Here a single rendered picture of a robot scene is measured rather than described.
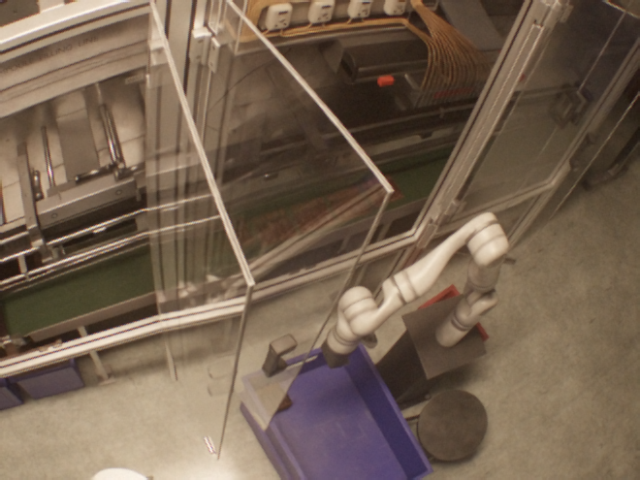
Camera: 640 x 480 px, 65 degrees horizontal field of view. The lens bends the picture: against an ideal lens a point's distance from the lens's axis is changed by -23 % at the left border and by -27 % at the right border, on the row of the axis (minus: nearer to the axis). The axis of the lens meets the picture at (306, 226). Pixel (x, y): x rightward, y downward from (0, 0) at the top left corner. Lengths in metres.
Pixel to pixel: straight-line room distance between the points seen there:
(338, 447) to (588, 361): 1.43
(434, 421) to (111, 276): 1.22
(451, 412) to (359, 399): 0.36
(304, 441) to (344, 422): 0.16
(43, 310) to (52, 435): 0.73
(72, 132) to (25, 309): 0.57
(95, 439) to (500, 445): 1.70
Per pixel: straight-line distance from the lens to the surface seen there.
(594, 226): 3.46
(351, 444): 2.15
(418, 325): 1.99
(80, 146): 1.59
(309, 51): 1.87
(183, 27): 0.90
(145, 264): 1.82
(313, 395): 2.17
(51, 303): 1.82
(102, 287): 1.80
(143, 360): 2.40
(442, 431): 2.24
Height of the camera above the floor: 2.28
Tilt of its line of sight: 57 degrees down
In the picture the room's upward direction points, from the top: 18 degrees clockwise
